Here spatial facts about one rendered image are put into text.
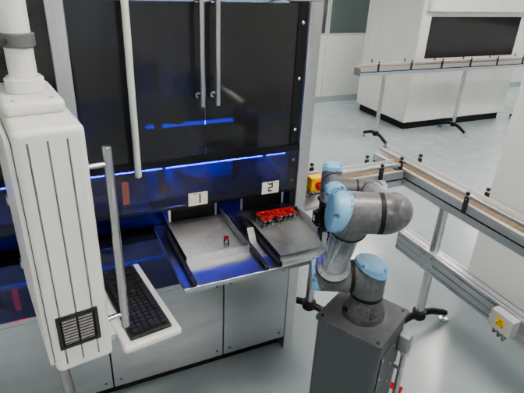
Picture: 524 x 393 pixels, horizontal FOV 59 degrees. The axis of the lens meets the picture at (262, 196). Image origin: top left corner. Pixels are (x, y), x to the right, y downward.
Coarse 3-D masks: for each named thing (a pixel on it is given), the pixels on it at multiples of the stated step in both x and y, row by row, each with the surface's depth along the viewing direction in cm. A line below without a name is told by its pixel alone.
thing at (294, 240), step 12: (300, 216) 216; (276, 228) 206; (288, 228) 206; (300, 228) 206; (312, 228) 207; (264, 240) 193; (276, 240) 197; (288, 240) 197; (300, 240) 198; (312, 240) 198; (276, 252) 184; (288, 252) 189; (300, 252) 184; (312, 252) 187
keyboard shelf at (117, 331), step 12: (144, 276) 183; (108, 300) 169; (156, 300) 170; (108, 312) 164; (168, 312) 165; (120, 324) 158; (120, 336) 153; (144, 336) 154; (156, 336) 154; (168, 336) 156; (132, 348) 150
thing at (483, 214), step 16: (384, 160) 275; (400, 160) 261; (416, 176) 252; (432, 176) 245; (416, 192) 254; (432, 192) 243; (448, 192) 237; (464, 192) 228; (448, 208) 235; (464, 208) 224; (480, 208) 221; (496, 208) 213; (480, 224) 218; (496, 224) 210; (512, 224) 209; (496, 240) 212; (512, 240) 204
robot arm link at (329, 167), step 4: (324, 164) 173; (328, 164) 173; (332, 164) 173; (336, 164) 173; (340, 164) 173; (324, 168) 173; (328, 168) 171; (332, 168) 171; (336, 168) 171; (340, 168) 172; (324, 172) 173; (328, 172) 171; (332, 172) 170; (336, 172) 171; (340, 172) 172; (324, 176) 171; (320, 184) 177; (320, 188) 177
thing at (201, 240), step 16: (176, 224) 205; (192, 224) 206; (208, 224) 207; (224, 224) 207; (176, 240) 188; (192, 240) 194; (208, 240) 194; (240, 240) 195; (192, 256) 178; (208, 256) 181; (224, 256) 184
